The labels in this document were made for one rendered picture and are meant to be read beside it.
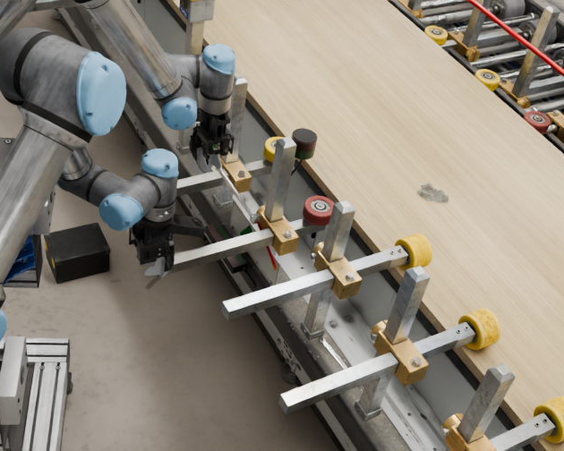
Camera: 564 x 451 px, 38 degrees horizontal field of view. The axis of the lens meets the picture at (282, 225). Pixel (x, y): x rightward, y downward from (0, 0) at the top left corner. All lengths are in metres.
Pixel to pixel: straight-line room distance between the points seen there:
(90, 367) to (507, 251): 1.42
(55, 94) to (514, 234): 1.29
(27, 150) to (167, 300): 1.74
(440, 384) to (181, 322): 1.19
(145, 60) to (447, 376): 0.99
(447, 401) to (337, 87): 1.02
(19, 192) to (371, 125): 1.31
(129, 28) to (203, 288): 1.55
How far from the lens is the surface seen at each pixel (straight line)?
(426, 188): 2.19
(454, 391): 1.98
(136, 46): 1.67
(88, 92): 1.27
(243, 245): 1.98
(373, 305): 2.14
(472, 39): 2.97
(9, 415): 1.58
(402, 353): 1.69
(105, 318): 2.92
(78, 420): 2.68
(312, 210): 2.03
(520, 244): 2.14
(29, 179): 1.30
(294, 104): 2.39
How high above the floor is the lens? 2.24
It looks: 43 degrees down
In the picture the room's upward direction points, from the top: 11 degrees clockwise
